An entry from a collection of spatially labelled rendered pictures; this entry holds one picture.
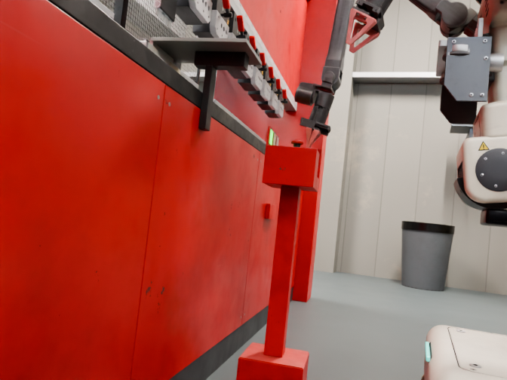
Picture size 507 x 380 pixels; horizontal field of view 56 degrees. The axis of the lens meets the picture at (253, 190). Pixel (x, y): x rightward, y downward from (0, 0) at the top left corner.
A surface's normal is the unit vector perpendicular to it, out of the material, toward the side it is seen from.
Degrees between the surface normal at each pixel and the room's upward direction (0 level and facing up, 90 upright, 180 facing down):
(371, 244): 90
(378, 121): 90
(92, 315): 90
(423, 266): 95
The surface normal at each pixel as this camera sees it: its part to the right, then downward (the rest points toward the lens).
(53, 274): 0.97, 0.09
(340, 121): -0.33, -0.09
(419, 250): -0.57, -0.03
